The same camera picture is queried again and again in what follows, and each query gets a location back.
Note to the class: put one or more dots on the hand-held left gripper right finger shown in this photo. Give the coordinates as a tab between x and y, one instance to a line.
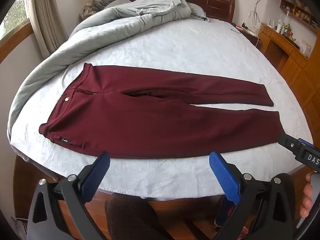
225	180

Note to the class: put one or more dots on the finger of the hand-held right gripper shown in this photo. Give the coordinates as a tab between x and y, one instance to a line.
305	142
290	143

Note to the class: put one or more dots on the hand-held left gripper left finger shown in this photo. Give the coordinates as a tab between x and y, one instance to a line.
96	178

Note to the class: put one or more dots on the maroon pants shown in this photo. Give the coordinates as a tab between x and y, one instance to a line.
160	115

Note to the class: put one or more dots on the person's right hand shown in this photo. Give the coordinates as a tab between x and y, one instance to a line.
307	197

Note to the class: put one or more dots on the blue and red slipper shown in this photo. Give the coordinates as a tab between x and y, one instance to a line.
223	213

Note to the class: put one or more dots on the person's brown trouser leg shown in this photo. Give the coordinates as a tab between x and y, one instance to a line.
130	217

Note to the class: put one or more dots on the wooden bed footboard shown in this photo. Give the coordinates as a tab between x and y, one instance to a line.
175	210

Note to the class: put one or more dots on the wooden desk cabinet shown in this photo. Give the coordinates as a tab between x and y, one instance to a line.
292	62

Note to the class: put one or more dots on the white bottles on desk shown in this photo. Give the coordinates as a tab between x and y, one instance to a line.
281	25

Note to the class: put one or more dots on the dark bedside table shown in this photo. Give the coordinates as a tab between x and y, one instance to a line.
243	30

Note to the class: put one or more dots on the bed with white sheet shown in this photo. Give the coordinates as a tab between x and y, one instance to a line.
200	55

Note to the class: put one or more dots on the grey duvet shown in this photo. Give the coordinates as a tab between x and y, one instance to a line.
100	30

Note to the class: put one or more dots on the wooden headboard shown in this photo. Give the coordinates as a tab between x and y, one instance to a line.
217	2

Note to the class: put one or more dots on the beige patterned pillow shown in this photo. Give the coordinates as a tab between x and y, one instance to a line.
91	8

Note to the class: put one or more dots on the beige curtain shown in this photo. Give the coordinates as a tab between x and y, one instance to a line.
46	15

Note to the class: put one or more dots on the wooden framed window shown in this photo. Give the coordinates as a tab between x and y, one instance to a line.
15	17

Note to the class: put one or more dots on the wooden wall shelf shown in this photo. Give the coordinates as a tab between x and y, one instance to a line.
300	7

